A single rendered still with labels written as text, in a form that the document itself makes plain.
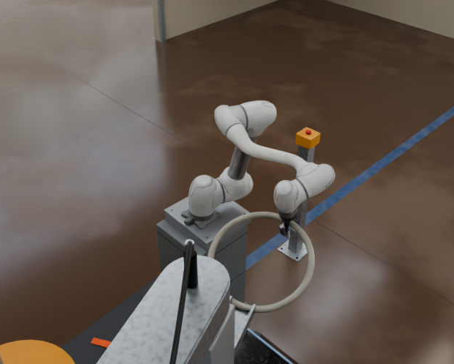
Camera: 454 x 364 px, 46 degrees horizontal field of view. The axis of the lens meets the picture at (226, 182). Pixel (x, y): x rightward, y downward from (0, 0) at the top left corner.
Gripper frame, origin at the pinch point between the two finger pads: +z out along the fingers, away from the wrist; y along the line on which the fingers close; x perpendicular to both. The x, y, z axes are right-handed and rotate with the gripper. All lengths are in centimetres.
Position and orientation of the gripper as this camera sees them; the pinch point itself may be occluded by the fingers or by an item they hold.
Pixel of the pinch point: (289, 230)
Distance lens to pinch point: 259.9
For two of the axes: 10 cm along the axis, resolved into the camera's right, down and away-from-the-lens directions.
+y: -5.9, 7.3, -3.4
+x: 7.9, 4.5, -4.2
